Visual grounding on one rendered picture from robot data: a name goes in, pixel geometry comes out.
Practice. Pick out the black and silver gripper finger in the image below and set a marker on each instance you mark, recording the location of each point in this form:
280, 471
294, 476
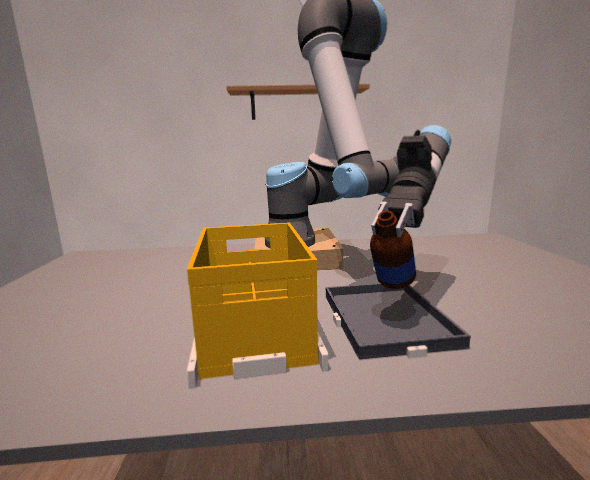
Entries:
383, 207
407, 217

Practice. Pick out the yellow open-top crate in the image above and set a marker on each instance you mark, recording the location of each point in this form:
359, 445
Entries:
235, 329

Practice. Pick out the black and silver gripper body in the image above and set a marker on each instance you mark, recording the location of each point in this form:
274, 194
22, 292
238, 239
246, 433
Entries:
419, 169

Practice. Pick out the brown glass bottle with blue label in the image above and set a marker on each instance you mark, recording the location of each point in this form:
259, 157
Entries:
393, 257

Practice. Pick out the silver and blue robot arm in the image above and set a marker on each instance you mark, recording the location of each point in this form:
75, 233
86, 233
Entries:
336, 57

